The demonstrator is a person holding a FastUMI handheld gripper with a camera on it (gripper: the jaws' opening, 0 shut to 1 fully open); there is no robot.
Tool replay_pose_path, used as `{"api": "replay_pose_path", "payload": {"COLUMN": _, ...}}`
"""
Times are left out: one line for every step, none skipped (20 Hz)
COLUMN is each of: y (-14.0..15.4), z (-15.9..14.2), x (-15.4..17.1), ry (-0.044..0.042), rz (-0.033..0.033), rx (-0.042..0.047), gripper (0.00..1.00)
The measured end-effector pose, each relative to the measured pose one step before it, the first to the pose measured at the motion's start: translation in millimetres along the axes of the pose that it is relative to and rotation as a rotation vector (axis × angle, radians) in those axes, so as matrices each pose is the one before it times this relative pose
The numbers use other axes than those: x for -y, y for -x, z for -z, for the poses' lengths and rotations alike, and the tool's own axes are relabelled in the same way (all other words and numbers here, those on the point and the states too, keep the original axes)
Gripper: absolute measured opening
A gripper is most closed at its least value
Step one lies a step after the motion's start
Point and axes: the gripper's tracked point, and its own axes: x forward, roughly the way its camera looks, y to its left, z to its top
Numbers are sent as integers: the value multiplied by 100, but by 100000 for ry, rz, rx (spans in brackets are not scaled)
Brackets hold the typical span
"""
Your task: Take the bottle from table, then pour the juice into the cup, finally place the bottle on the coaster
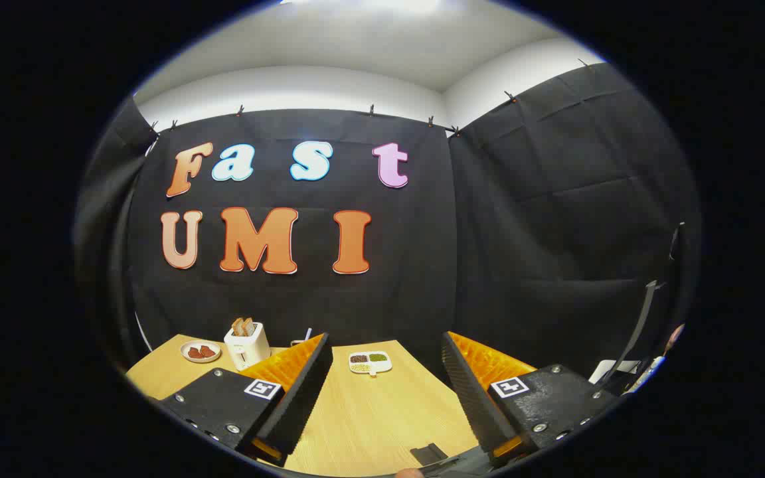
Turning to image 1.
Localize black backdrop cloth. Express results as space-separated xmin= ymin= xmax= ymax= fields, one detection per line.
xmin=74 ymin=63 xmax=702 ymax=399

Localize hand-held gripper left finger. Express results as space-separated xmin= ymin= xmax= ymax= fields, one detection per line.
xmin=157 ymin=333 xmax=333 ymax=467

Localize ceiling light strip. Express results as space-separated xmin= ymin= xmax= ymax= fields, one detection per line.
xmin=280 ymin=0 xmax=443 ymax=11

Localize black stand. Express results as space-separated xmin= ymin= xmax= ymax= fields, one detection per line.
xmin=598 ymin=222 xmax=687 ymax=392

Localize cream toaster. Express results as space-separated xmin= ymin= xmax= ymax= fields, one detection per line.
xmin=224 ymin=322 xmax=271 ymax=370

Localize row of black clips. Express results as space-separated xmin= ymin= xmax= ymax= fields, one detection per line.
xmin=149 ymin=58 xmax=590 ymax=137

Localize wooden table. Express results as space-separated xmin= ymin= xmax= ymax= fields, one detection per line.
xmin=125 ymin=334 xmax=483 ymax=477

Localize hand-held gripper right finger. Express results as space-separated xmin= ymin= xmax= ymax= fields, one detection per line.
xmin=441 ymin=331 xmax=622 ymax=467

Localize white divided bean dish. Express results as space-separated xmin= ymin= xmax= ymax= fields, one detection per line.
xmin=348 ymin=351 xmax=393 ymax=377

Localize white round plate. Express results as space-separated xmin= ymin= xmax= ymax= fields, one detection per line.
xmin=180 ymin=341 xmax=222 ymax=364

